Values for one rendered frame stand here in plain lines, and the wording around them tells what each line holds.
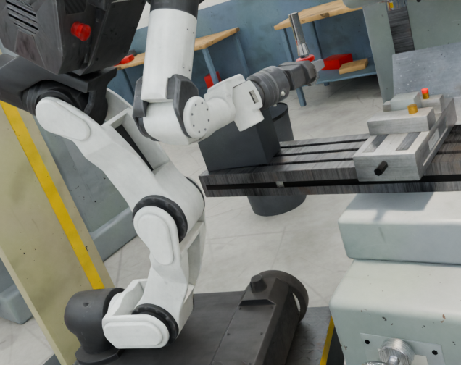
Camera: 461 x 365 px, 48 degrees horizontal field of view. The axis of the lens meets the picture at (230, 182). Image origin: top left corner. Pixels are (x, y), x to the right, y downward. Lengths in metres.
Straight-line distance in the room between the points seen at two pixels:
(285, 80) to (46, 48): 0.53
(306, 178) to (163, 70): 0.65
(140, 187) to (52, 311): 1.44
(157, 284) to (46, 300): 1.23
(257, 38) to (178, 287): 5.32
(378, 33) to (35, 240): 1.70
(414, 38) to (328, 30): 4.36
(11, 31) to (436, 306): 1.04
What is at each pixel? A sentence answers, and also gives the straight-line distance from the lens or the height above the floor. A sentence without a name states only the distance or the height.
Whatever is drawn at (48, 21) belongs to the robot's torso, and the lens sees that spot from 1.05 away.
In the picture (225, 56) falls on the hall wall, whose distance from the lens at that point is 6.81.
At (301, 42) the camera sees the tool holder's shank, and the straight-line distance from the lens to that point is 1.33.
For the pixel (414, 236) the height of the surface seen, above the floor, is 0.80.
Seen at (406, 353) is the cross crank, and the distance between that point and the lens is 1.21.
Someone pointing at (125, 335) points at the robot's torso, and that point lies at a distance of 1.51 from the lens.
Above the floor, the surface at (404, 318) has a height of 0.71.
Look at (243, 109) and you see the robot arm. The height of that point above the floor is 1.19.
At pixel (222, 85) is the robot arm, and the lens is 1.14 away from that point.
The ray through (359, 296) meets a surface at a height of 0.73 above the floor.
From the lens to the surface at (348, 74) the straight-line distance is 5.34.
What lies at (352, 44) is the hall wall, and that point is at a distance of 6.01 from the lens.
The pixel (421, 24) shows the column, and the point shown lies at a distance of 1.72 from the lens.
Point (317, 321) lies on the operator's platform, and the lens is 1.73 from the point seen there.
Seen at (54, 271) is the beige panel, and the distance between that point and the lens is 2.57.
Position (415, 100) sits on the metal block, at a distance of 1.37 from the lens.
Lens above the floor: 1.47
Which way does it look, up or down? 21 degrees down
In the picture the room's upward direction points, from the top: 19 degrees counter-clockwise
